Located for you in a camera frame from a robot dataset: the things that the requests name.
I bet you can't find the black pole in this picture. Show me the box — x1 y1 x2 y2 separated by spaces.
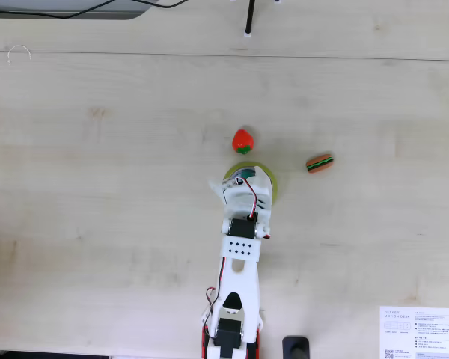
244 0 257 34

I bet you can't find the white printed paper sheet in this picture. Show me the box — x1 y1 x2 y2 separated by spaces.
379 305 449 359

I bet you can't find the toy hamburger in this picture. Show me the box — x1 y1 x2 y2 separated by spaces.
305 152 335 175

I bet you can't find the dark grey pad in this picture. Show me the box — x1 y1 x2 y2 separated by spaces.
0 10 147 22

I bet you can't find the thin white wire loop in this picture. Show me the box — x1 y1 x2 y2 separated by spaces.
7 44 33 66

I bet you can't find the red toy strawberry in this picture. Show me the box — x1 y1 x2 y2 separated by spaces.
232 128 255 155

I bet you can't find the black clamp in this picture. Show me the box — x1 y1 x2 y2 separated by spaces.
282 335 310 359

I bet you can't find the red white black servo cable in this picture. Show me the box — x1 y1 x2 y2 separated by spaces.
234 177 261 222

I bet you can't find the yellow-green tape roll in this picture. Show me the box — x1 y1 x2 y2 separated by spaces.
222 160 280 206

